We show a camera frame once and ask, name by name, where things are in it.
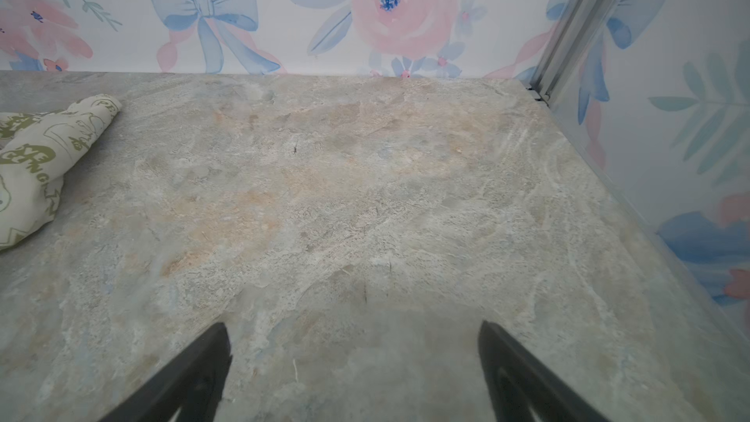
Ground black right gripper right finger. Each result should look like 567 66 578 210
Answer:
478 320 607 422

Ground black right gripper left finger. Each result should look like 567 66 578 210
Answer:
103 322 232 421

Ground cream cloth with green print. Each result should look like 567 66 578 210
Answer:
1 94 123 250

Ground right aluminium corner post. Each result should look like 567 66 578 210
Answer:
529 0 615 107

